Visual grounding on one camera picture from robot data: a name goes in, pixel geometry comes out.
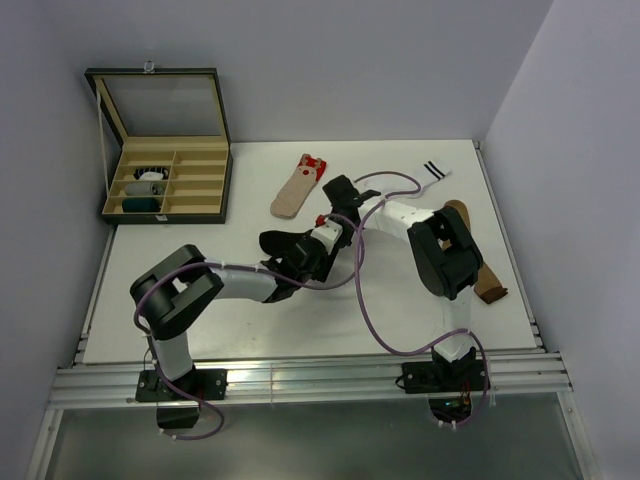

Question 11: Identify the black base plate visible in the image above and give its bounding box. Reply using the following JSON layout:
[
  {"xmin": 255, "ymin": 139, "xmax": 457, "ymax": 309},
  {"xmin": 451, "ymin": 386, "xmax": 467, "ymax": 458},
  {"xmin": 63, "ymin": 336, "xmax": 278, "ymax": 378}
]
[
  {"xmin": 134, "ymin": 367, "xmax": 227, "ymax": 430},
  {"xmin": 394, "ymin": 357, "xmax": 490, "ymax": 424}
]

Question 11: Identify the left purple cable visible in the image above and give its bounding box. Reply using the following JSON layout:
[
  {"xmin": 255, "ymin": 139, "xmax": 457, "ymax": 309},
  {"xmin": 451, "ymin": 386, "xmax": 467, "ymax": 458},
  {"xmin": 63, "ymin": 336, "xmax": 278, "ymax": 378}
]
[{"xmin": 133, "ymin": 212, "xmax": 365, "ymax": 442}]

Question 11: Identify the white striped sock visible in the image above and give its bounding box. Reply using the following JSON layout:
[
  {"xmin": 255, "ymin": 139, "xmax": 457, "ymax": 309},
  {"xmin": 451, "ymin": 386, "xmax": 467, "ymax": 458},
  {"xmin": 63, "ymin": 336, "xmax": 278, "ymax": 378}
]
[{"xmin": 355, "ymin": 160, "xmax": 451, "ymax": 198}]

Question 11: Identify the dark green rolled sock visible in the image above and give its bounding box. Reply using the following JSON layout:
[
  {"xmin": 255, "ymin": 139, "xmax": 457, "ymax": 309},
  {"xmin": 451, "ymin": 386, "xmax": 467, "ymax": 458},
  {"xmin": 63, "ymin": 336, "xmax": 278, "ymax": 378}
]
[{"xmin": 122, "ymin": 197, "xmax": 161, "ymax": 213}]

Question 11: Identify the brown sock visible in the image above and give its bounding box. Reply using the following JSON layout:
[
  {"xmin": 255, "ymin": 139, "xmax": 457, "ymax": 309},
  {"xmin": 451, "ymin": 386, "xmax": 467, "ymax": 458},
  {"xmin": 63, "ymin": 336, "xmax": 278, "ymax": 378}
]
[{"xmin": 444, "ymin": 199, "xmax": 508, "ymax": 305}]

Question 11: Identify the black compartment storage box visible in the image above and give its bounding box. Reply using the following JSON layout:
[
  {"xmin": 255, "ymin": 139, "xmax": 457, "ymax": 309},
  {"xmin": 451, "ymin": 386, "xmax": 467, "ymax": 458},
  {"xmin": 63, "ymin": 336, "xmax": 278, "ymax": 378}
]
[{"xmin": 84, "ymin": 62, "xmax": 233, "ymax": 226}]

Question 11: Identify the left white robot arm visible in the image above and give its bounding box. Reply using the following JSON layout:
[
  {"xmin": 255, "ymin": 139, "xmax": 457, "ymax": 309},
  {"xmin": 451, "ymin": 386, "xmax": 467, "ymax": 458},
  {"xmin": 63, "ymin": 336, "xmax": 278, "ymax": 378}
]
[{"xmin": 130, "ymin": 231, "xmax": 339, "ymax": 399}]

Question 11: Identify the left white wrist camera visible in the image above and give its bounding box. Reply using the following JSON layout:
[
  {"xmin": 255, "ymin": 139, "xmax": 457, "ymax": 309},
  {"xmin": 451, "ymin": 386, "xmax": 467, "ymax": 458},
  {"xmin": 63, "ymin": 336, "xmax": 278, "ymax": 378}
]
[{"xmin": 311, "ymin": 215, "xmax": 343, "ymax": 254}]

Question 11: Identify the aluminium mounting rail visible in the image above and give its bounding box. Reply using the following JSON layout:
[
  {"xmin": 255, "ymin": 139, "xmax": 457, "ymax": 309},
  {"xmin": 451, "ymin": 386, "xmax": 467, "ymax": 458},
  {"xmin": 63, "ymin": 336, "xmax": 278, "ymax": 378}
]
[{"xmin": 46, "ymin": 351, "xmax": 573, "ymax": 410}]

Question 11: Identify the black white rolled sock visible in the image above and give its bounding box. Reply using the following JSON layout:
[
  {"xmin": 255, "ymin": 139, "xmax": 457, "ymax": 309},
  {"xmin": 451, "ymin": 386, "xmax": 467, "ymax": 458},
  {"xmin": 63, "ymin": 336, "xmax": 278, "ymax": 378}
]
[{"xmin": 133, "ymin": 166, "xmax": 170, "ymax": 181}]

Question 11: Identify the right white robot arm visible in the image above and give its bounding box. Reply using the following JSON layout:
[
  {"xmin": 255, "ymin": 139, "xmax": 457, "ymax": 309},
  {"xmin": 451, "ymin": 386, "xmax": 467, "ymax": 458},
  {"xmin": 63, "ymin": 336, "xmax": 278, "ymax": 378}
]
[{"xmin": 323, "ymin": 173, "xmax": 484, "ymax": 390}]

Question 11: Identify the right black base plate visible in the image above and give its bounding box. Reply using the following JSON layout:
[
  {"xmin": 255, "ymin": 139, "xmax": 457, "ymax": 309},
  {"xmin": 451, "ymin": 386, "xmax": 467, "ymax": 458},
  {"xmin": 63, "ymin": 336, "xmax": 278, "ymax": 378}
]
[{"xmin": 394, "ymin": 357, "xmax": 490, "ymax": 424}]

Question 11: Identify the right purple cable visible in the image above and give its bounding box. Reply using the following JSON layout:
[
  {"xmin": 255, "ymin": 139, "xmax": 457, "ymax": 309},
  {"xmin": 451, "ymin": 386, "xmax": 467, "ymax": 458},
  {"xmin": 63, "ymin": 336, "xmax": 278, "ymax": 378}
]
[{"xmin": 352, "ymin": 170, "xmax": 496, "ymax": 429}]

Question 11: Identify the grey rolled sock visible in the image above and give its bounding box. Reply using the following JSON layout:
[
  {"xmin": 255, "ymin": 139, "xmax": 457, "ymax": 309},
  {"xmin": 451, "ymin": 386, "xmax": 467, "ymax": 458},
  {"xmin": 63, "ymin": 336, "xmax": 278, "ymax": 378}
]
[{"xmin": 124, "ymin": 181, "xmax": 165, "ymax": 197}]

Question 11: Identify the purple cable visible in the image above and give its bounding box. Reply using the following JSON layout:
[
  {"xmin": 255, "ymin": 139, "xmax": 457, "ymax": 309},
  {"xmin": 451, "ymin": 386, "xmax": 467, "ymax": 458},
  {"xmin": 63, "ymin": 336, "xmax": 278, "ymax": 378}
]
[
  {"xmin": 352, "ymin": 170, "xmax": 496, "ymax": 429},
  {"xmin": 133, "ymin": 212, "xmax": 365, "ymax": 442}
]

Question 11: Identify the beige reindeer sock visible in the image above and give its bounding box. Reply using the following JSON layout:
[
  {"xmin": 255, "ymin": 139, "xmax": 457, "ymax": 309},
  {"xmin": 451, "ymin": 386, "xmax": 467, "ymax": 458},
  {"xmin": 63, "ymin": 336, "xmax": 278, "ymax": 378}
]
[{"xmin": 270, "ymin": 154, "xmax": 327, "ymax": 220}]

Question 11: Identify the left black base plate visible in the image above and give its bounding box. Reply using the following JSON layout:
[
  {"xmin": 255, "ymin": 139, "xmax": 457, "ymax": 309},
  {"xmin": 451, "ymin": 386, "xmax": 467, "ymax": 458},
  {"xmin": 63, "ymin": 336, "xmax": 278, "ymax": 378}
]
[{"xmin": 134, "ymin": 367, "xmax": 227, "ymax": 430}]

